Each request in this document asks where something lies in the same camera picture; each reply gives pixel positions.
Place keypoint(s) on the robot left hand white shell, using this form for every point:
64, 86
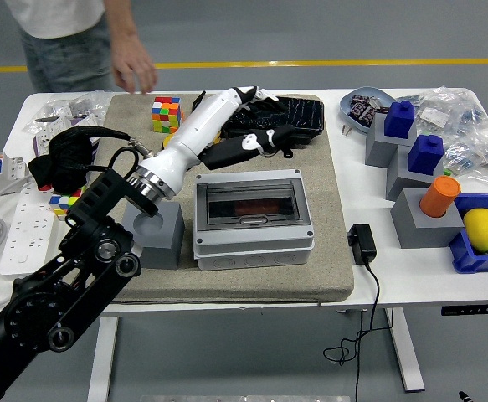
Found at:
193, 130

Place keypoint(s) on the person's left hand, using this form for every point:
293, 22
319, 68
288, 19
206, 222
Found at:
135, 67

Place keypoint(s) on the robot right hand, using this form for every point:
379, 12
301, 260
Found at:
463, 398

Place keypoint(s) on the orange cylinder battery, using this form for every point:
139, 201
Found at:
440, 197
254, 206

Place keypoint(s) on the grey junction box clear lid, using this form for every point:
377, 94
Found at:
252, 251

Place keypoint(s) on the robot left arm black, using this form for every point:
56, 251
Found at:
80, 259

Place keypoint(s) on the person's left forearm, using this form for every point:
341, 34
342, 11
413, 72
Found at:
122, 21

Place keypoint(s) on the multicolour puzzle cube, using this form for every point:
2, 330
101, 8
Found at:
59, 203
167, 115

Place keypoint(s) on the yellow tape measure black label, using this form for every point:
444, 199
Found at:
201, 98

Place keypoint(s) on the clear bag of small parts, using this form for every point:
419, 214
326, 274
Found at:
93, 102

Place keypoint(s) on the white table leg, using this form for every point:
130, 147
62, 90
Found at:
407, 356
103, 356

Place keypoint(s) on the person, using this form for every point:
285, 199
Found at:
59, 42

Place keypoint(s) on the black table control panel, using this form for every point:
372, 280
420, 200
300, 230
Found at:
474, 310

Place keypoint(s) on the black plastic tray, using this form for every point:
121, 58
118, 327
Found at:
306, 115

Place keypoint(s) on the grey block with round hole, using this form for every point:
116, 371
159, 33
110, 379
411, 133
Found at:
164, 247

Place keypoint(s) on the black cloth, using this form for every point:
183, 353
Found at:
44, 167

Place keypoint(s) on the blue storage bin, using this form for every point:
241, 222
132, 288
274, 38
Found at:
474, 261

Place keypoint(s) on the small metal screws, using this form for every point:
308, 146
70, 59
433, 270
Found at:
346, 130

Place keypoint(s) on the blue-grey bowl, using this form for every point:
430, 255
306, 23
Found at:
348, 113

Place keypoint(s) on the yellow lemon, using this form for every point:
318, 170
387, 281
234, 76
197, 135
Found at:
483, 230

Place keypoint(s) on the white circuit breaker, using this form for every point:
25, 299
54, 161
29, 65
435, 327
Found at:
1, 171

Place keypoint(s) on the dark snack packets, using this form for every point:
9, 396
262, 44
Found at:
363, 111

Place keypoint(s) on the grey block holder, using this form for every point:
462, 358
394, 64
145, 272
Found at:
419, 232
398, 182
379, 148

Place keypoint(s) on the grey-brown mat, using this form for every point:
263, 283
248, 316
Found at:
268, 285

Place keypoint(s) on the black power adapter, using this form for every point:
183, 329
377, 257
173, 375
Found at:
363, 245

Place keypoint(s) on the white power strip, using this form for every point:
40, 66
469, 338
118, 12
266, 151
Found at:
22, 238

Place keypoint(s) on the blue plastic block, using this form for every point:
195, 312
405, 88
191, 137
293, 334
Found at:
399, 121
425, 157

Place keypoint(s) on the clear bag of mixed parts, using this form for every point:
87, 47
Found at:
482, 159

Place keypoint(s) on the clear bag of blue parts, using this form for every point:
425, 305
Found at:
457, 111

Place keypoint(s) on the white wall socket pack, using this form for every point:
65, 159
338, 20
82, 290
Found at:
44, 136

